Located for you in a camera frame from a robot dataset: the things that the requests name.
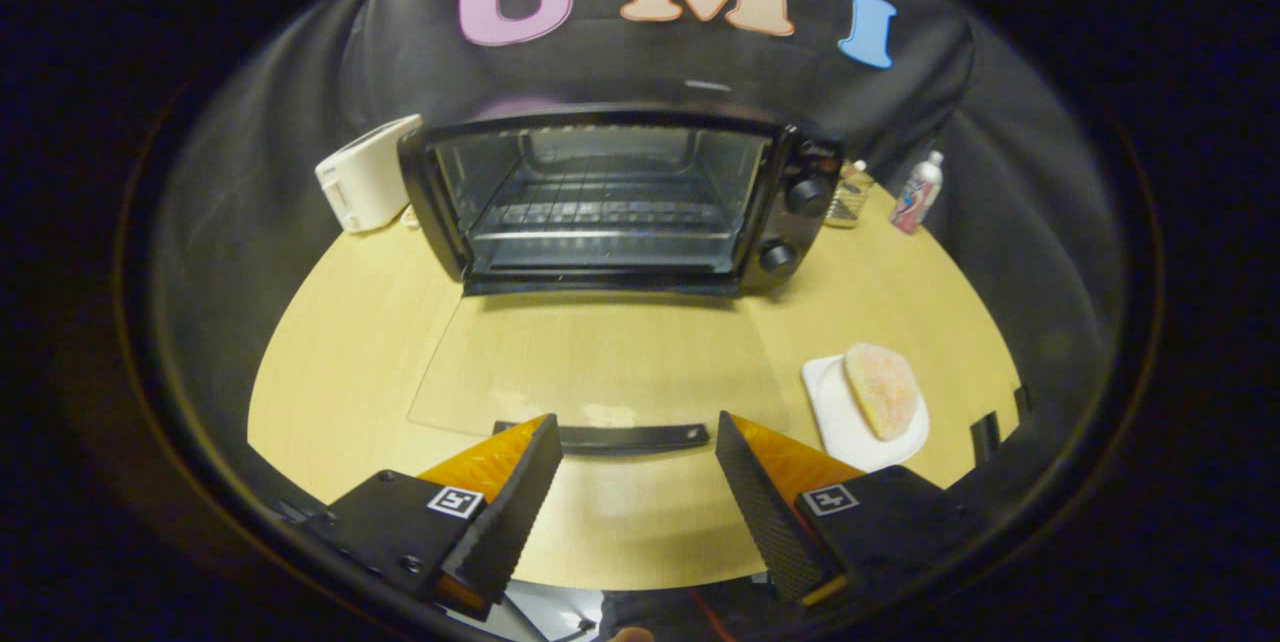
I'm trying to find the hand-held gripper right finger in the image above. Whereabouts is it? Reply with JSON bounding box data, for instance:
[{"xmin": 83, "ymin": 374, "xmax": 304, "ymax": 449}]
[{"xmin": 715, "ymin": 410, "xmax": 986, "ymax": 608}]

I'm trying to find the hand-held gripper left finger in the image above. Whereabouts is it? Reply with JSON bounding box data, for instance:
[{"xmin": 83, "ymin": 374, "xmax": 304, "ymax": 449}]
[{"xmin": 300, "ymin": 413, "xmax": 564, "ymax": 620}]

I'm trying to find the sugared doughnut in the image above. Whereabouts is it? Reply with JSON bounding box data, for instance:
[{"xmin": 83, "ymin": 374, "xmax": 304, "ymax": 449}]
[{"xmin": 843, "ymin": 343, "xmax": 919, "ymax": 441}]

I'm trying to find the black toaster oven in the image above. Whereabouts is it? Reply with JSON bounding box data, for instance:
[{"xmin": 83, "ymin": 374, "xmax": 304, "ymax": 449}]
[{"xmin": 398, "ymin": 107, "xmax": 846, "ymax": 455}]

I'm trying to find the white bread toaster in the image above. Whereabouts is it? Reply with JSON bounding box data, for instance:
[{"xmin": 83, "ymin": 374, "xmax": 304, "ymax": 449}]
[{"xmin": 315, "ymin": 114, "xmax": 424, "ymax": 233}]

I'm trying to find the white square plate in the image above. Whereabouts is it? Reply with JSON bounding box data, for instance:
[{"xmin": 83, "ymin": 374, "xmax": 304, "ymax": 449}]
[{"xmin": 801, "ymin": 354, "xmax": 931, "ymax": 474}]

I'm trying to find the clear plastic container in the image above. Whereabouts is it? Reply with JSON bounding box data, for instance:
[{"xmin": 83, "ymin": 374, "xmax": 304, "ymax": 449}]
[{"xmin": 825, "ymin": 160, "xmax": 876, "ymax": 229}]

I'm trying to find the white spray bottle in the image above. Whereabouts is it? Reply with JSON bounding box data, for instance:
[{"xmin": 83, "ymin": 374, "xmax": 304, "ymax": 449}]
[{"xmin": 890, "ymin": 151, "xmax": 945, "ymax": 235}]

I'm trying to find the black backdrop cloth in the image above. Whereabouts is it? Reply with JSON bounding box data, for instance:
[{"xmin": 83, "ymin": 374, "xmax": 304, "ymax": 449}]
[{"xmin": 150, "ymin": 0, "xmax": 1129, "ymax": 513}]

